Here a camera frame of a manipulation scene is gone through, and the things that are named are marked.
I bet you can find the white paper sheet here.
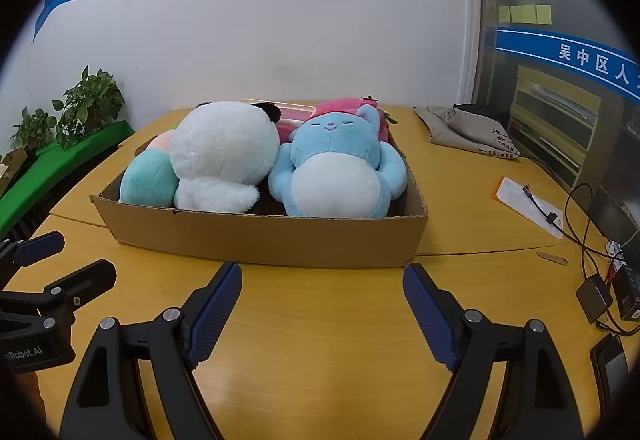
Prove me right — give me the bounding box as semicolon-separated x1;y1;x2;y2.
492;177;566;241

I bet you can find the blue window banner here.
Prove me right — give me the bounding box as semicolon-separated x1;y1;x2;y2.
495;27;640;103

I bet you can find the person's left hand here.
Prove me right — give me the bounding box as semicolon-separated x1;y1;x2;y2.
17;370;48;428

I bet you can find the pink plush bear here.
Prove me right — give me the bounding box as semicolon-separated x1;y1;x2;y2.
272;94;401;147

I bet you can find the mint green plush toy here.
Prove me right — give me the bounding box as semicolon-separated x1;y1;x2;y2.
119;129;179;209

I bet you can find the clear white phone case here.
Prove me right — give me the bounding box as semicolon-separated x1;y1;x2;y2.
239;98;317;123

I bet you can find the black power brick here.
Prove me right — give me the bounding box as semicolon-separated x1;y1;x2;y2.
619;264;640;321

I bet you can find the small potted green plant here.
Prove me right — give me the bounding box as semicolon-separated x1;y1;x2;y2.
10;106;59;151

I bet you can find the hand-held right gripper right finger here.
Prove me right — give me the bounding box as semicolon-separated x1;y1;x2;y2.
402;262;586;440

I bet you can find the white panda plush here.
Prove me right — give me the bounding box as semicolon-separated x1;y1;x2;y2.
169;100;282;215

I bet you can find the short black adapter cable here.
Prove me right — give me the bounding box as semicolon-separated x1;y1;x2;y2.
522;185;559;227

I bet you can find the black power adapter with cable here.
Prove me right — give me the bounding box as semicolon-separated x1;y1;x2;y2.
565;182;640;336

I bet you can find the blue plush toy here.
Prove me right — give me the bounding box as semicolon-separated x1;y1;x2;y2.
267;102;407;219

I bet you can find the cardboard box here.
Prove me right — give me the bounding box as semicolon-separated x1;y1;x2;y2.
90;112;431;269

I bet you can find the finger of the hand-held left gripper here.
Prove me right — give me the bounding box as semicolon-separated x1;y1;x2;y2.
0;230;66;273
0;258;118;321

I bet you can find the large potted green plant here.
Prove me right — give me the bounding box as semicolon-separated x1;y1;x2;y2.
52;64;126;149

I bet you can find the black phone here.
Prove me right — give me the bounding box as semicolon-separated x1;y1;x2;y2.
590;333;632;402

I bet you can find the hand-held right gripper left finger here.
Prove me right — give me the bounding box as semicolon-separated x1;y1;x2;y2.
60;261;244;440

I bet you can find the beige cloth bag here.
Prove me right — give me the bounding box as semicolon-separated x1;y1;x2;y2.
412;104;524;161

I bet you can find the white power strip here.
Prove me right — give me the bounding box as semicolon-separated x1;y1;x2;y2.
605;240;629;267

